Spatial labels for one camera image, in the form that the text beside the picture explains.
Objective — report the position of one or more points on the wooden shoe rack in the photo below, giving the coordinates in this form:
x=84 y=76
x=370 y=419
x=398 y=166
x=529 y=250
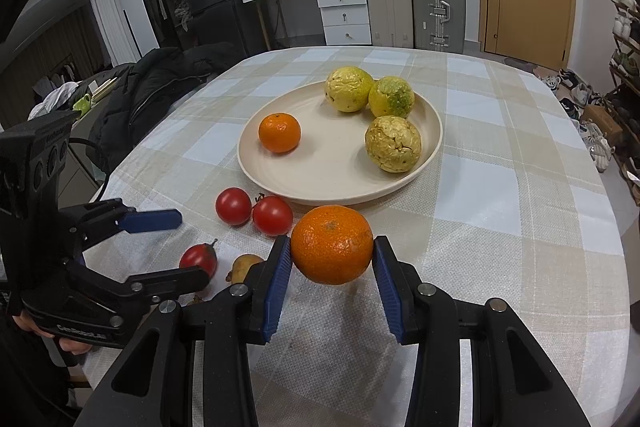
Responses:
x=616 y=74

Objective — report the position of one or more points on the wrinkled yellow passion fruit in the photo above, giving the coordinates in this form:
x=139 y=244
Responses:
x=393 y=143

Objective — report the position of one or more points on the black puffer jacket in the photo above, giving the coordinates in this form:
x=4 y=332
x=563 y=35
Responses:
x=160 y=97

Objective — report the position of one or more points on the person's left forearm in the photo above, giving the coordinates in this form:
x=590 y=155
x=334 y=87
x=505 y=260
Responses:
x=30 y=387

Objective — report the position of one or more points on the white pleated curtain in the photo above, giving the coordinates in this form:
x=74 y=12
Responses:
x=110 y=12

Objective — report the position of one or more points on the cream round plate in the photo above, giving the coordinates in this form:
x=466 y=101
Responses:
x=325 y=167

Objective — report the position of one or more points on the white crumpled cloth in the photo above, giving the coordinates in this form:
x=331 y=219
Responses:
x=55 y=99

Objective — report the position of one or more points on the red tomato with stem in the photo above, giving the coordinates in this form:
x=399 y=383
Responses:
x=272 y=215

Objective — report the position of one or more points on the scattered sneakers pile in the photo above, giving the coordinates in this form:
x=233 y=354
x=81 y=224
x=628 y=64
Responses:
x=595 y=142

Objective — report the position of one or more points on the green patched passion fruit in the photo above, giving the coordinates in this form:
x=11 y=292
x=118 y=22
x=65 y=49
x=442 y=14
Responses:
x=391 y=97

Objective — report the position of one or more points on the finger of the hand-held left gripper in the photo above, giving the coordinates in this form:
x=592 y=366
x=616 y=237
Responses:
x=150 y=221
x=170 y=281

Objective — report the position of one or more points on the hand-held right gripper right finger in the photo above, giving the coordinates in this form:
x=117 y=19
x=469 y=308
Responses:
x=390 y=292

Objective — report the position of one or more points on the green mug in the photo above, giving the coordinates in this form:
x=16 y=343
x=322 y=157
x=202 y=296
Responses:
x=82 y=105

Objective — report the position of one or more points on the smooth yellow passion fruit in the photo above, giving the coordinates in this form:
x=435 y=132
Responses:
x=349 y=89

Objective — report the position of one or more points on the beige checked tablecloth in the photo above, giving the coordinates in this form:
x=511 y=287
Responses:
x=500 y=232

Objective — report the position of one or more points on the silver suitcase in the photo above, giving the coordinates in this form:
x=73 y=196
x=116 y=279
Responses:
x=437 y=7

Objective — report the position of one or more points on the orange mandarin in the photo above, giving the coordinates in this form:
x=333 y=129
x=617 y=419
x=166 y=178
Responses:
x=279 y=133
x=332 y=244

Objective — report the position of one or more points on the rows of assorted shoes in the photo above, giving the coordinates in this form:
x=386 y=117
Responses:
x=622 y=24

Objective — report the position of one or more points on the person's left hand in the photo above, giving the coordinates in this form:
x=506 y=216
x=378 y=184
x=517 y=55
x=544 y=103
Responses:
x=72 y=347

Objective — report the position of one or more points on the beige suitcase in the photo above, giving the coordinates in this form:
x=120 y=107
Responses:
x=387 y=2

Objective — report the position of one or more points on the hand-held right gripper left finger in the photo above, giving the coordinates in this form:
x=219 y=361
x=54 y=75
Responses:
x=277 y=292

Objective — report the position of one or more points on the brown cardboard box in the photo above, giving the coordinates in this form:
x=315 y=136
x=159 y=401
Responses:
x=602 y=122

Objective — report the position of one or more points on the white desk with drawers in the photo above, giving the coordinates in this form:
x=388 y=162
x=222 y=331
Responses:
x=345 y=14

